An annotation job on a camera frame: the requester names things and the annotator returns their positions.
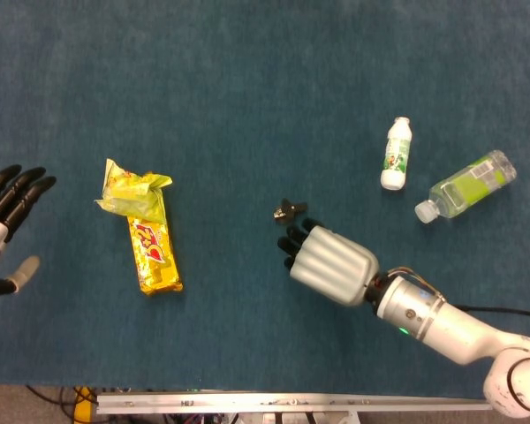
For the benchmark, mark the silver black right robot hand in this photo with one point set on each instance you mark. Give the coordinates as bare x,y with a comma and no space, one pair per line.
335,269

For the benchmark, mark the black binder clip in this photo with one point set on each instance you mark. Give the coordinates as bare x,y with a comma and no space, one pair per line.
289,209

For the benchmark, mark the small white milk bottle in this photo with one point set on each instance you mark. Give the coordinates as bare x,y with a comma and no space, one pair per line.
396,154

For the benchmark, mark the yellow-green snack bag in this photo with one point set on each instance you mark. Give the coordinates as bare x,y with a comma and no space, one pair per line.
132,194

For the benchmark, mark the clear green-label water bottle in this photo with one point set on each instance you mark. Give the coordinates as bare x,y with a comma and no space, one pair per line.
464,187

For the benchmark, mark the gold foil biscuit package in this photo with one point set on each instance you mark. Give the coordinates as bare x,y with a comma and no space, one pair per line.
156,260

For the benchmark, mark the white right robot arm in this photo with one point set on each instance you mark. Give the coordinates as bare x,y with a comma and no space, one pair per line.
446,327

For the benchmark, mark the yellow power strip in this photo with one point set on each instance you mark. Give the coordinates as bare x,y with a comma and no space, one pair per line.
84,406

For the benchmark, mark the blue carpet table cloth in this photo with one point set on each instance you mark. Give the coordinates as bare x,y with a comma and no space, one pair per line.
247,88

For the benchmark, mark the aluminium frame rail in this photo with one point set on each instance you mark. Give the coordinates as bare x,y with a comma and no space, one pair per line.
291,403

